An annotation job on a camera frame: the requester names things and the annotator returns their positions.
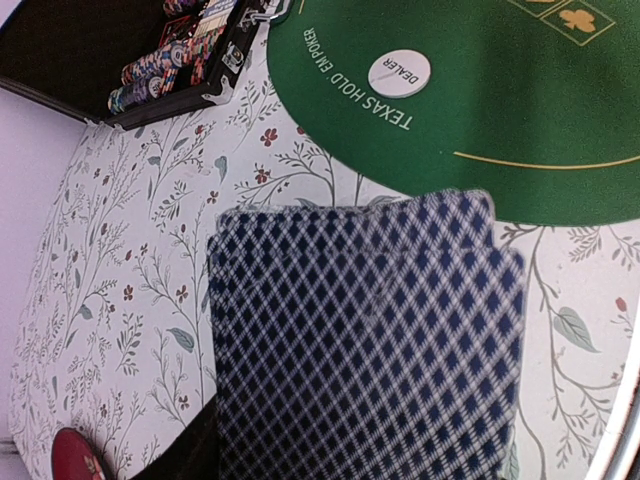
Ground poker chip row far left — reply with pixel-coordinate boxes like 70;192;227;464
107;75;163;115

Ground blue grey cloth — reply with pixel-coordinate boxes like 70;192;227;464
208;190;525;479

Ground red floral plate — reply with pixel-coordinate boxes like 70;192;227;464
51;428;107;480

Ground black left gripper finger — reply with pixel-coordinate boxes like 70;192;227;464
132;395;220;480

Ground playing card deck box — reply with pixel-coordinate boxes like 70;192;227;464
194;0;236;37

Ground white dealer button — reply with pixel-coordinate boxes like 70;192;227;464
367;49;432;99

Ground green round poker mat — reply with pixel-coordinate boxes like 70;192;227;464
267;1;639;226

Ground front aluminium rail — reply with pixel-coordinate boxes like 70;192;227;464
586;336;639;480

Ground poker chip row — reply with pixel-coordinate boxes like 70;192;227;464
120;37;215;85
107;75;163;115

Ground triangular all in card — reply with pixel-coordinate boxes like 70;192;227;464
159;15;193;46

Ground black poker chip case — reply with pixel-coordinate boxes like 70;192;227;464
1;1;291;130

